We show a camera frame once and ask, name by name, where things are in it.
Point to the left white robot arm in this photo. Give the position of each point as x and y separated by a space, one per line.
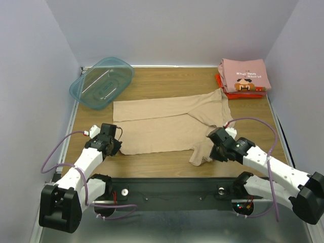
62 204

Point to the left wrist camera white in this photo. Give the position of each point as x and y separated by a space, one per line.
92 132

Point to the red folded t shirt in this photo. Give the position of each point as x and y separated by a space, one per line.
236 95

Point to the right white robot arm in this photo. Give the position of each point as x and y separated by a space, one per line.
299 191

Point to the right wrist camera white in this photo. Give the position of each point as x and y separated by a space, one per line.
231 131

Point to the pink folded t shirt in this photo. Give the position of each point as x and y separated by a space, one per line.
244 76

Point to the teal plastic bin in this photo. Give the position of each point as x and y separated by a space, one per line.
102 83

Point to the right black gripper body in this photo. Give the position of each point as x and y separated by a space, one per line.
216 153

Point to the beige t shirt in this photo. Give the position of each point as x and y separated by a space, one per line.
172 124

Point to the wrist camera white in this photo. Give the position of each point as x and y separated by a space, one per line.
231 131
92 132

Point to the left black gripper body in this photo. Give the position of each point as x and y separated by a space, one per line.
116 146

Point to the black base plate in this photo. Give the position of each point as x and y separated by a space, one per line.
174 194

